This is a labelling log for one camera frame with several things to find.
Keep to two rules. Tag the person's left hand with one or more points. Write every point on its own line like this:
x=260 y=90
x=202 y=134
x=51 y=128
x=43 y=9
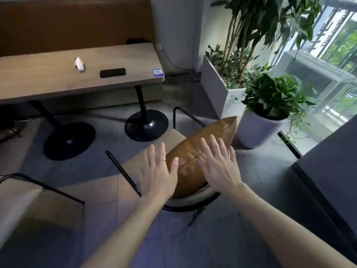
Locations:
x=156 y=181

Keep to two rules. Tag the person's right hand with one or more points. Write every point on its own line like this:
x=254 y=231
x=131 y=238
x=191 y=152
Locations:
x=221 y=173

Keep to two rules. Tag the person's left thumb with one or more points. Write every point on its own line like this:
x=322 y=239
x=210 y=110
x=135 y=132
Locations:
x=174 y=168

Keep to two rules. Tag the person's right thumb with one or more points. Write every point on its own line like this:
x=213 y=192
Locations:
x=203 y=166

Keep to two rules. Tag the person's left middle finger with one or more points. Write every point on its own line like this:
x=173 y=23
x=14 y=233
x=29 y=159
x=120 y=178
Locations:
x=151 y=156

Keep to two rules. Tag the person's right middle finger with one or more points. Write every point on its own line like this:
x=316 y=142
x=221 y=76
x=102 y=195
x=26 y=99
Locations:
x=216 y=147

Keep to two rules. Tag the person's right little finger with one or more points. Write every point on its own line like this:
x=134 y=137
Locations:
x=233 y=156

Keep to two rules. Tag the person's right forearm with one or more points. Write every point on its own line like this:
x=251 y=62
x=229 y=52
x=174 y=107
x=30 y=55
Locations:
x=273 y=228

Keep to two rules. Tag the person's left forearm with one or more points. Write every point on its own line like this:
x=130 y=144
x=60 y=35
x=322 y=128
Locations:
x=128 y=234

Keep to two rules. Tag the brown leather cushion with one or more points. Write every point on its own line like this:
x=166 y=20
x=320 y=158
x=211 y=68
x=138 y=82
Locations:
x=195 y=147

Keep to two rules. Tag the white round plant pot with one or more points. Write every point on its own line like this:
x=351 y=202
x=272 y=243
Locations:
x=256 y=131

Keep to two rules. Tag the white rectangular planter box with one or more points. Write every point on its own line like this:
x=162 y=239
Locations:
x=217 y=89

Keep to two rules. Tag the green pothos plant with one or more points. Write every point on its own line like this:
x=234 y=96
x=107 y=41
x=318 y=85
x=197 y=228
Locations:
x=276 y=94

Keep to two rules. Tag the blue and white sticker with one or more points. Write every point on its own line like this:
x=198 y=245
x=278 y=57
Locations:
x=158 y=72

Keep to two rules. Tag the black phone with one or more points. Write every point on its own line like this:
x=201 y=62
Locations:
x=112 y=72

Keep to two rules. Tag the dark grey counter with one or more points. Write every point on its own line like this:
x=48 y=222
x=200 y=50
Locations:
x=332 y=170

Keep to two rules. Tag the small white object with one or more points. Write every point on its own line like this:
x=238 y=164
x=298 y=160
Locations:
x=79 y=65

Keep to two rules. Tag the white outdoor table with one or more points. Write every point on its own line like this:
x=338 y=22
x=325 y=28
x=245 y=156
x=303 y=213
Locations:
x=315 y=69

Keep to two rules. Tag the tall green leafy plant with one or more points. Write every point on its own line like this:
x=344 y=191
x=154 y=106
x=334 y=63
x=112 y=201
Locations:
x=259 y=22

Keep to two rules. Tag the brown bench backrest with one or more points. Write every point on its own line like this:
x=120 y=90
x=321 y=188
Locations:
x=75 y=25

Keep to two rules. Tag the black round table pedestal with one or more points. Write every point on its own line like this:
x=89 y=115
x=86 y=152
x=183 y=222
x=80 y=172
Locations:
x=146 y=125
x=69 y=140

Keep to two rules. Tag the beige chair with black frame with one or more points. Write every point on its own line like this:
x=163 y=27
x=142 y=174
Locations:
x=192 y=199
x=33 y=203

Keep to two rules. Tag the white wall socket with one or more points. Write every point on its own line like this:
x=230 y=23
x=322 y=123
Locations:
x=159 y=47

